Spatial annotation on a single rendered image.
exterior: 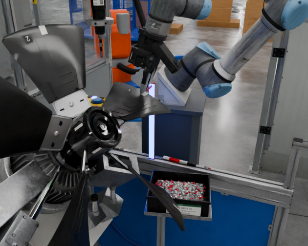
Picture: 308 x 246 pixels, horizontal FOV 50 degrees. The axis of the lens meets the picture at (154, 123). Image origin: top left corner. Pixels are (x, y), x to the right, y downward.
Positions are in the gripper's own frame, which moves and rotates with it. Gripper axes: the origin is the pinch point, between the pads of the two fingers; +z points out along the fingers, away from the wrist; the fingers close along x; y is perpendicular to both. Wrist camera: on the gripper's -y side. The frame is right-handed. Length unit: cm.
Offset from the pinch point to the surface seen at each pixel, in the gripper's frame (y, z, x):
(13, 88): 13, -11, 47
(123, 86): 7.7, 1.7, 0.1
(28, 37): 28.8, -12.1, 24.7
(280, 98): -59, 35, -156
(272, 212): -60, 30, -12
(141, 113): -5.2, 0.8, 13.2
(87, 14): 11.4, -25.3, 26.3
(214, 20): 121, 140, -879
